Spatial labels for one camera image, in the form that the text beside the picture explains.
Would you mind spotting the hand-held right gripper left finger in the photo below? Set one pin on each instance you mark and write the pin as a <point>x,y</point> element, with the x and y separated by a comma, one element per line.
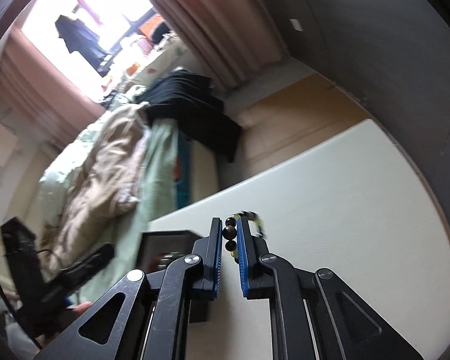
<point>218,255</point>

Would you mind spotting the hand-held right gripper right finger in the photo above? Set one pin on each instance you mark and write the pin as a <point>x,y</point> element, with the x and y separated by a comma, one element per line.
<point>242,255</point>

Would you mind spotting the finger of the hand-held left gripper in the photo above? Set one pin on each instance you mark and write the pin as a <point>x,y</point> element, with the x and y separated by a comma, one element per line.
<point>92,262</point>

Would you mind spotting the black box with white interior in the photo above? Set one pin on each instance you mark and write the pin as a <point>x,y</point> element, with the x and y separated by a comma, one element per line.
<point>153,247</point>

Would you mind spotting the person's left hand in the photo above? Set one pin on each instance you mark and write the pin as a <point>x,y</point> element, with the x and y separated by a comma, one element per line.
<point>83,308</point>

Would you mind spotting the beige blanket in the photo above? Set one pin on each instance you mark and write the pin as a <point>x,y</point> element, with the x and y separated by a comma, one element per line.
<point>97,180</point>

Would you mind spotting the black clothing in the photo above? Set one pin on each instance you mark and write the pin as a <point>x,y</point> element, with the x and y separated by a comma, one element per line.
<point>195,112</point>

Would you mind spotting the pink curtain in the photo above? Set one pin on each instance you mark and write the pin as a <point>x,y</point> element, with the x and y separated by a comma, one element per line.
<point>41,90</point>
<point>217,18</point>

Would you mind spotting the desk with patterned cloth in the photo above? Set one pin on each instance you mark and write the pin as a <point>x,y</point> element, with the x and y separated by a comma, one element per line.
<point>161,60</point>

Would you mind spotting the dark hanging garment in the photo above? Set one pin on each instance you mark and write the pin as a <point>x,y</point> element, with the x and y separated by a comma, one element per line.
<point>78,37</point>

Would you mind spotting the black bag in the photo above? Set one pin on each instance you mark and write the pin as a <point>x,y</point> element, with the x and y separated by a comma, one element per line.
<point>161,33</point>

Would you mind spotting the orange box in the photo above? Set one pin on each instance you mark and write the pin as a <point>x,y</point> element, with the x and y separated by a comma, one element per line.
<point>150,24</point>

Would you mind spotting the pink hanging garment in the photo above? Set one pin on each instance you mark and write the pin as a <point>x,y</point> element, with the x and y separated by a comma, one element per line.
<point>88,7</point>

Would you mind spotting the white wall socket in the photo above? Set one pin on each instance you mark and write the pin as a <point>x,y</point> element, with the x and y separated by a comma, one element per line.
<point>296,24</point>

